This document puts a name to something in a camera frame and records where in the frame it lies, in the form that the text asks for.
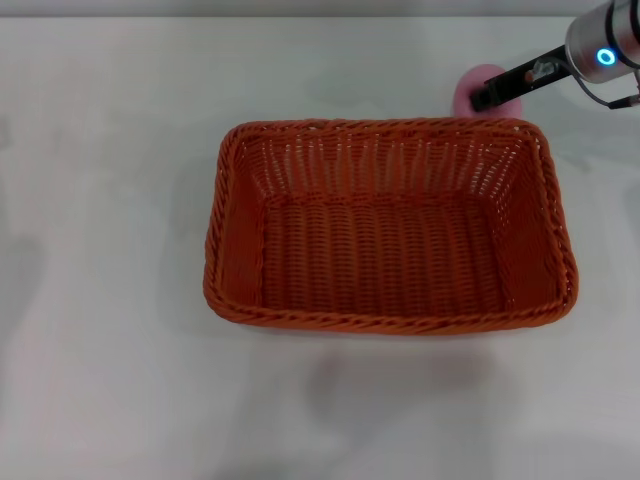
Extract thin black cable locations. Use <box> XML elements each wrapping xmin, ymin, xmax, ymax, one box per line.
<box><xmin>569</xmin><ymin>64</ymin><xmax>640</xmax><ymax>111</ymax></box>

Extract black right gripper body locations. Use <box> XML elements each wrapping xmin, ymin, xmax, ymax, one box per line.
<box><xmin>491</xmin><ymin>44</ymin><xmax>572</xmax><ymax>100</ymax></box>

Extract orange woven plastic basket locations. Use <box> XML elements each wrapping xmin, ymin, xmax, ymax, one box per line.
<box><xmin>202</xmin><ymin>117</ymin><xmax>580</xmax><ymax>335</ymax></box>

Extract pink peach toy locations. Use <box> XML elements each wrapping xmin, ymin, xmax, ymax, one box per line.
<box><xmin>452</xmin><ymin>63</ymin><xmax>525</xmax><ymax>120</ymax></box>

